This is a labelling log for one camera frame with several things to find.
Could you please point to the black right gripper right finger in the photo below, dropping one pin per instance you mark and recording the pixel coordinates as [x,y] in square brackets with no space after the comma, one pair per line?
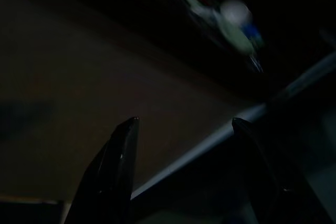
[262,182]

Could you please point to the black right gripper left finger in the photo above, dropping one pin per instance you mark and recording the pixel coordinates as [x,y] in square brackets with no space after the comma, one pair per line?
[110,176]

